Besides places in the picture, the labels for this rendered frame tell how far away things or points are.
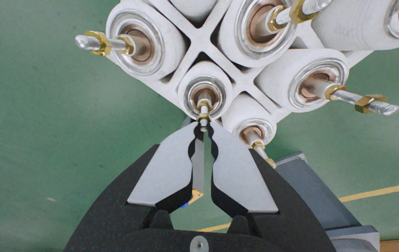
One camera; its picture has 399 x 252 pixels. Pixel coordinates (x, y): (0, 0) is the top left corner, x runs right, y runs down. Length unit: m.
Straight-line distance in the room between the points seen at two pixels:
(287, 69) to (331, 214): 0.51
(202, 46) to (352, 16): 0.21
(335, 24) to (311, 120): 0.41
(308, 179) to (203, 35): 0.63
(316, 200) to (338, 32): 0.52
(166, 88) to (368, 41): 0.31
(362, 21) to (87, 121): 0.81
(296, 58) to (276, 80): 0.04
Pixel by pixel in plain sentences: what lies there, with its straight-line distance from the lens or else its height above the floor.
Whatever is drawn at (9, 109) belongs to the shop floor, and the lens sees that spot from 0.99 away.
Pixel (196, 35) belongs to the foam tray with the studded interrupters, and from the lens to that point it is 0.27.
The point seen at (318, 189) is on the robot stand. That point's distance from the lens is 0.67.
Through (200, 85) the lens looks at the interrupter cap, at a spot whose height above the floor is 0.25.
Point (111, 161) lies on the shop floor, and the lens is 0.86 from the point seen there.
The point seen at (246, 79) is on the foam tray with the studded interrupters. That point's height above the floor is 0.18.
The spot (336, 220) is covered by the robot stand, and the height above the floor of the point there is 0.26.
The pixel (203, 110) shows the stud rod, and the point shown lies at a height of 0.30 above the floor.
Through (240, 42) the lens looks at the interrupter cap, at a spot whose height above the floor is 0.25.
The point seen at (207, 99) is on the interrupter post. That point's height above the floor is 0.28.
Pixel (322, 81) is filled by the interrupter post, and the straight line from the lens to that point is 0.24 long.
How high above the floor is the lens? 0.45
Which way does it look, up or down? 58 degrees down
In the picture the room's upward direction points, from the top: 174 degrees counter-clockwise
